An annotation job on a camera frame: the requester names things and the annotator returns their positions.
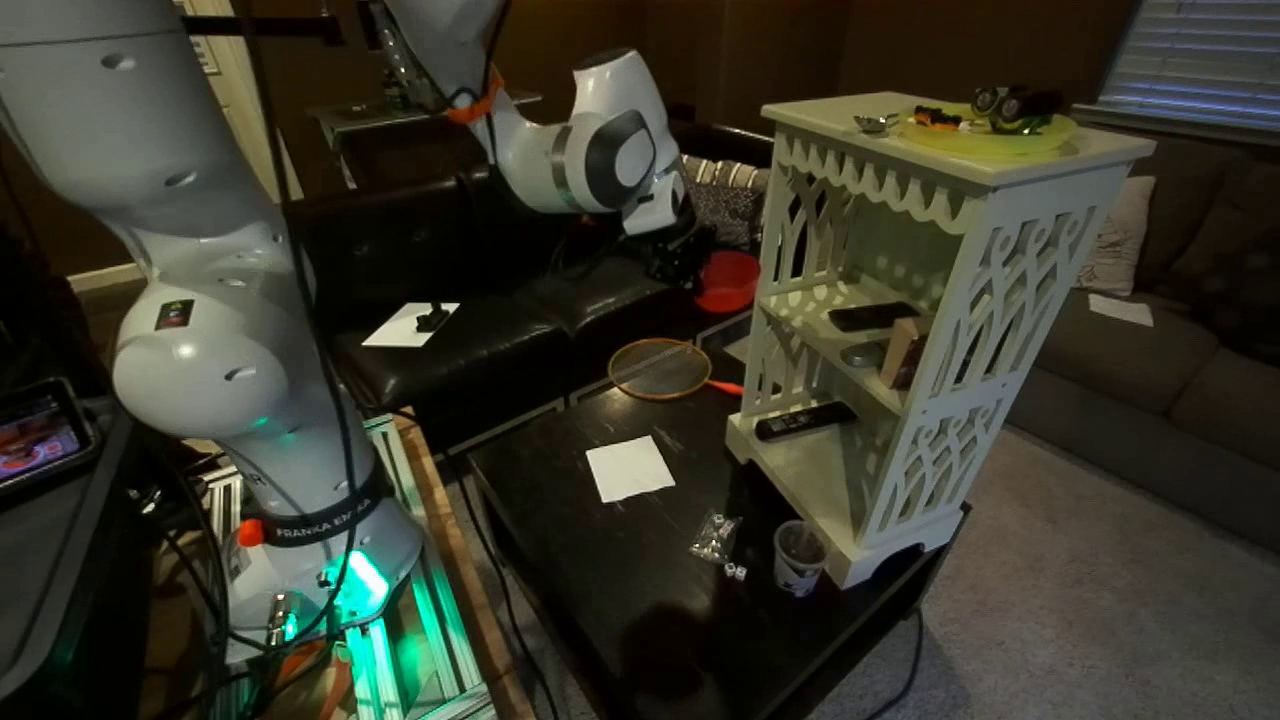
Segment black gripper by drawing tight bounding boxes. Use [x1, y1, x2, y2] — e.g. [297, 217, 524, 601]
[648, 217, 719, 292]

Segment red plastic bowl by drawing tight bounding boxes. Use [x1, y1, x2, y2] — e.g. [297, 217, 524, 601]
[694, 250, 763, 320]

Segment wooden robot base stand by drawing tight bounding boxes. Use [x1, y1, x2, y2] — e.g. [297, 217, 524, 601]
[133, 414, 536, 720]

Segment white ornate shelf unit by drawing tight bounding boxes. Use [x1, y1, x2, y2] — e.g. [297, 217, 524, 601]
[719, 88, 1159, 593]

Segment short black remote control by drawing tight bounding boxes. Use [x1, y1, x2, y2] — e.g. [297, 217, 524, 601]
[823, 301, 926, 335]

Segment long black remote control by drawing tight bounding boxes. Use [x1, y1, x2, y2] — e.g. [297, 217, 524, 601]
[754, 397, 860, 444]

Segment white paper sheet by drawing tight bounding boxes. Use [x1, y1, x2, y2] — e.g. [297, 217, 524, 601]
[579, 433, 681, 507]

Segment black leather ottoman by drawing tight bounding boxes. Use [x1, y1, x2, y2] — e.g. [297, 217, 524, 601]
[286, 123, 778, 451]

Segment small brown box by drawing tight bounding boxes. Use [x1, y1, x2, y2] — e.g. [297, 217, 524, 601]
[878, 314, 934, 393]

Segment small clear parts bag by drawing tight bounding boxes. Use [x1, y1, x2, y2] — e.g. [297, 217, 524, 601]
[690, 507, 746, 565]

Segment white paper with black object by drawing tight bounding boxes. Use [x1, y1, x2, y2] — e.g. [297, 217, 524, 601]
[362, 298, 465, 352]

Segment clear plastic cup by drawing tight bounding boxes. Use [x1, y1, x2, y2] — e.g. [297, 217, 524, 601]
[772, 518, 833, 601]

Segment black coffee table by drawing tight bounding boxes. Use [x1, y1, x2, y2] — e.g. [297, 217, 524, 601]
[465, 314, 973, 720]

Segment dark toy car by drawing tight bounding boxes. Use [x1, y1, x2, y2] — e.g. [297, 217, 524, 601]
[967, 82, 1071, 135]

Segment light beige pillow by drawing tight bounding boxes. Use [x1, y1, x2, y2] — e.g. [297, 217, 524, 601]
[1078, 174, 1155, 301]

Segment small white paper note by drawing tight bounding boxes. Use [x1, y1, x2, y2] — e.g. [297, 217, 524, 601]
[1086, 287, 1159, 331]

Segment grey couch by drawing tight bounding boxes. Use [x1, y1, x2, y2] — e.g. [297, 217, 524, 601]
[1004, 132, 1280, 557]

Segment window blinds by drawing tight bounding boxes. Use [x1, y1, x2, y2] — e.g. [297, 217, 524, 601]
[1093, 0, 1280, 135]

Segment tablet screen device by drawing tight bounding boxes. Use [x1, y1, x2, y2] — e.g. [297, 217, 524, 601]
[0, 376, 104, 512]

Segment orange cable clip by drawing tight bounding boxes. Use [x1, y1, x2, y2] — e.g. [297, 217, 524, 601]
[445, 64, 511, 132]

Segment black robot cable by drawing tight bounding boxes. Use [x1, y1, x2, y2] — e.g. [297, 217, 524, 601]
[253, 0, 518, 657]

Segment black floor cable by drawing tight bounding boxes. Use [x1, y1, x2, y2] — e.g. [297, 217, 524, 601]
[865, 603, 934, 720]

